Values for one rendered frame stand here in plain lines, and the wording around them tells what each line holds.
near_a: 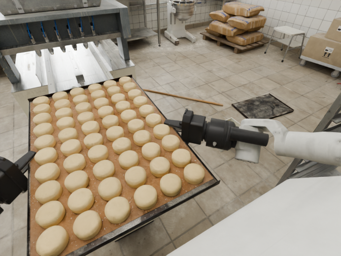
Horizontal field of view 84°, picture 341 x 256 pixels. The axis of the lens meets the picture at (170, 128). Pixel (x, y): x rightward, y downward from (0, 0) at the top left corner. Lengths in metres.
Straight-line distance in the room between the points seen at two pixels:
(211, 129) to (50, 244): 0.43
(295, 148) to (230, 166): 1.31
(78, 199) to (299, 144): 0.50
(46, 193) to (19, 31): 0.98
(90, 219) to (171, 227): 1.09
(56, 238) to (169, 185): 0.23
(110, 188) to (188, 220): 1.10
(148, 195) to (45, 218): 0.20
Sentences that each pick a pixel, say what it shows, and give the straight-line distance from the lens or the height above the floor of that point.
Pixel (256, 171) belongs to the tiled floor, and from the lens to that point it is 1.86.
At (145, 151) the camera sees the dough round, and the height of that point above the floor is 1.02.
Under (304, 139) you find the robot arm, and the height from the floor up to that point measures 1.09.
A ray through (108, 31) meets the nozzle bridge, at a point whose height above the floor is 1.05.
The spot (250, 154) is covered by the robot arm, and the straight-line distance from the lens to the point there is 0.57.
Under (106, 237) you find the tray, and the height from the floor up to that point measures 1.00.
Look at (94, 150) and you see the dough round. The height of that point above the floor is 1.02.
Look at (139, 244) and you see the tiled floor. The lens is 1.47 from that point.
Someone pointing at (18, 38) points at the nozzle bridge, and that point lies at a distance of 1.34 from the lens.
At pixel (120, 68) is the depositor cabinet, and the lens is 1.36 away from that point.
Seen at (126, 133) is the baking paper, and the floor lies 1.00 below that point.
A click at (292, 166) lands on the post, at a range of 1.32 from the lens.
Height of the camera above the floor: 1.40
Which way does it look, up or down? 42 degrees down
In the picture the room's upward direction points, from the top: straight up
